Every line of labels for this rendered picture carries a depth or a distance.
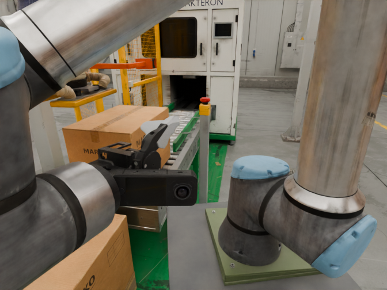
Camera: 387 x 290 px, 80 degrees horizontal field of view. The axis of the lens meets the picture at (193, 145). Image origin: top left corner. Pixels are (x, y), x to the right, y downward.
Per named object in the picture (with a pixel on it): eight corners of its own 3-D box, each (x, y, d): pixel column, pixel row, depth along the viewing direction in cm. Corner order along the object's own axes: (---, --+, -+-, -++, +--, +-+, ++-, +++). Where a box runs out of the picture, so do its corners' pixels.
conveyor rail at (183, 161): (208, 119, 340) (209, 106, 333) (212, 119, 339) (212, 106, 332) (153, 227, 130) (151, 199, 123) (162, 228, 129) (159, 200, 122)
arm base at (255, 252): (258, 217, 83) (262, 193, 80) (294, 258, 66) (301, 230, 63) (209, 225, 78) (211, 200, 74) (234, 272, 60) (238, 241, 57)
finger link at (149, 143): (157, 117, 38) (129, 159, 33) (165, 118, 37) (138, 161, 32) (166, 136, 41) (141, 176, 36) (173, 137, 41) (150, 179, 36)
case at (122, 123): (124, 152, 192) (118, 104, 177) (170, 156, 184) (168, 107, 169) (75, 191, 138) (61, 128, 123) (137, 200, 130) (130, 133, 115)
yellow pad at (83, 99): (98, 92, 114) (96, 81, 112) (117, 92, 113) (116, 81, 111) (49, 107, 83) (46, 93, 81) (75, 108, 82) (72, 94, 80)
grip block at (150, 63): (141, 68, 124) (140, 57, 122) (156, 68, 123) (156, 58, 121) (136, 69, 116) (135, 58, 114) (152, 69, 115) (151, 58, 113)
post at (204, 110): (199, 219, 196) (201, 102, 159) (207, 220, 195) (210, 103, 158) (198, 224, 190) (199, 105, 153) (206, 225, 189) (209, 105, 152)
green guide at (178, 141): (203, 109, 336) (203, 102, 333) (210, 109, 334) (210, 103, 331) (173, 152, 191) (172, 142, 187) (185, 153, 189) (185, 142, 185)
